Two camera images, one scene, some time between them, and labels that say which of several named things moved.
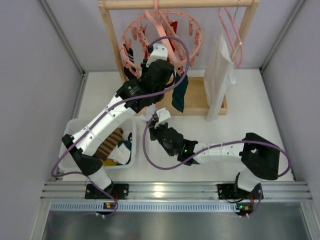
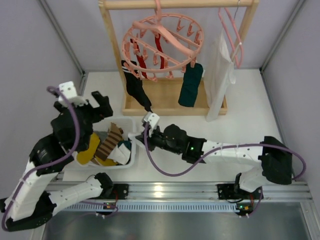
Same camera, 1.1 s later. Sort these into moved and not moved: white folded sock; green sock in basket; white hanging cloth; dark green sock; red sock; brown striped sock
Moved: dark green sock; red sock
Not moved: brown striped sock; green sock in basket; white folded sock; white hanging cloth
